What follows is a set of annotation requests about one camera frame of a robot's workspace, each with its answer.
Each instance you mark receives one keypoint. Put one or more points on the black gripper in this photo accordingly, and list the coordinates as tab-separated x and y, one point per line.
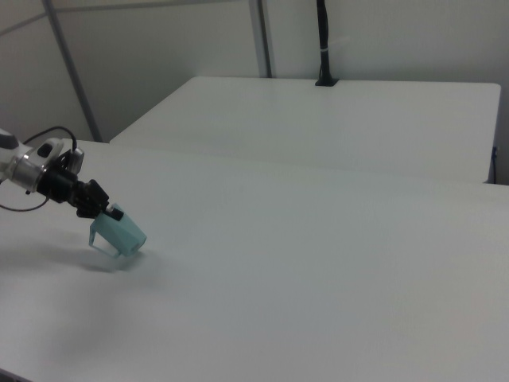
59	183

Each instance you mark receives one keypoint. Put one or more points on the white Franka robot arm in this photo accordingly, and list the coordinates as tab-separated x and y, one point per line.
20	167

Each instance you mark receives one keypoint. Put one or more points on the white desk with rounded corners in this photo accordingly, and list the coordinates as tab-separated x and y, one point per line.
338	123

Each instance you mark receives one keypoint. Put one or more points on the slanted grey metal partition post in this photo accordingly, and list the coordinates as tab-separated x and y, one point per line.
73	75

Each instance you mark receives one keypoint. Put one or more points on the upright grey metal partition post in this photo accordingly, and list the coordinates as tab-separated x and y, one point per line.
262	40

